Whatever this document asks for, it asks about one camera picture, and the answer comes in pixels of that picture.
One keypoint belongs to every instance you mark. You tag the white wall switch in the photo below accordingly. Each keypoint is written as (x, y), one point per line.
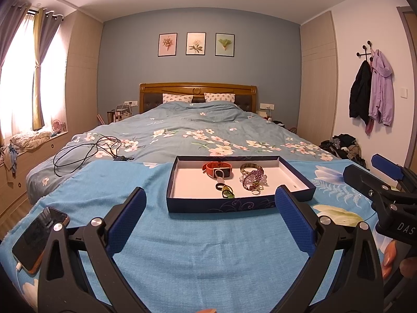
(403, 92)

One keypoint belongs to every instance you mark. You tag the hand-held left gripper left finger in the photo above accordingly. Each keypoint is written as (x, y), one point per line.
(127, 225)

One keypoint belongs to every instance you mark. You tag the pile of dark clothes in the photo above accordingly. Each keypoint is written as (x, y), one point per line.
(343, 148)

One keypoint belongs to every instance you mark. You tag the dark blue shallow box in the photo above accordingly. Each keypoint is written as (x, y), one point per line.
(195, 182)

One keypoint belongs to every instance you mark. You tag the tall beige wardrobe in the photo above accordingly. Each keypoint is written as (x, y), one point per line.
(317, 88)
(83, 71)

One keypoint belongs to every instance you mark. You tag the white flower framed picture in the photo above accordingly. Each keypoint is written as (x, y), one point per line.
(195, 44)

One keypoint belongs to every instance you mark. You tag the green leaf framed picture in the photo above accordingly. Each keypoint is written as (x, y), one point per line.
(224, 44)

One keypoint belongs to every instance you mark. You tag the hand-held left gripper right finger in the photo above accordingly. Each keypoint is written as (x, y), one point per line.
(293, 218)

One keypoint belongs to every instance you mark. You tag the wooden bed headboard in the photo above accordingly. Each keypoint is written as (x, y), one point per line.
(195, 88)

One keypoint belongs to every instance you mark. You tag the smartphone with orange case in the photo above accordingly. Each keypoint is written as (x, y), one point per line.
(35, 238)

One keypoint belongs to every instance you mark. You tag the yellow and grey curtain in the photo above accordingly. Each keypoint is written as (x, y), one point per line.
(40, 71)

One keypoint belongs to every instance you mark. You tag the black wall coat hook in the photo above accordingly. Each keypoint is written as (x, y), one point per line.
(365, 52)

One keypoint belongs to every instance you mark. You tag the floral blue bed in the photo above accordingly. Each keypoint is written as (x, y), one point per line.
(195, 120)

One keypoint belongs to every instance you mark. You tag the patterned clothes pile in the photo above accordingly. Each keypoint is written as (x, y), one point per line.
(9, 159)

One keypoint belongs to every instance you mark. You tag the orange smart watch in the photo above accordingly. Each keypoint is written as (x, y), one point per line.
(207, 168)

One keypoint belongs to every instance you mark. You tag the white patterned pillow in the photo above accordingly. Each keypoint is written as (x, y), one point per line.
(176, 97)
(220, 97)

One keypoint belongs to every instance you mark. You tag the beige window seat cabinet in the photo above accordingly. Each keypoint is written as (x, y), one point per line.
(32, 166)

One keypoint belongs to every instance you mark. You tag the dark nightstand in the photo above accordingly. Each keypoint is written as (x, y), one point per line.
(286, 127)

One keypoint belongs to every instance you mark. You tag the person's right hand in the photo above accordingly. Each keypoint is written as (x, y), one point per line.
(390, 257)

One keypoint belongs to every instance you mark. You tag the white wall socket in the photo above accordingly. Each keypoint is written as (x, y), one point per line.
(267, 106)
(131, 103)

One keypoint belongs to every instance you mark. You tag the purple jacket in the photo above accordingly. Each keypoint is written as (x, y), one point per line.
(381, 91)

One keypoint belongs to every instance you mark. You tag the cream bedding pile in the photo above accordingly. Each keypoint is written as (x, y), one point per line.
(29, 140)

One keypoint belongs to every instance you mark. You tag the black jacket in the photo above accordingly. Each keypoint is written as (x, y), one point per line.
(360, 94)

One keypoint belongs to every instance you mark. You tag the white sheer curtain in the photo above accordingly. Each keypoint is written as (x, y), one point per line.
(19, 97)

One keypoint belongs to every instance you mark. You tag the small pink fan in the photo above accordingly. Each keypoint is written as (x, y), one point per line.
(58, 127)

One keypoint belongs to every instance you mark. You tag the grey door frame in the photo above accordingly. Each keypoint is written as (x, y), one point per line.
(407, 32)

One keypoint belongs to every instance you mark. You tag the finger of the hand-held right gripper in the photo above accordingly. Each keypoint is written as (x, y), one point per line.
(365, 179)
(386, 166)

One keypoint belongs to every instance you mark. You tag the small white bedside object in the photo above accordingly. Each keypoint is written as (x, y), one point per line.
(265, 115)

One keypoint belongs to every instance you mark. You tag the amber bangle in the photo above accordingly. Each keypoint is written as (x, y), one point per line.
(244, 168)

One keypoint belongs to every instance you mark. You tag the pink flower framed picture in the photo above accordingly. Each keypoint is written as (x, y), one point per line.
(167, 44)

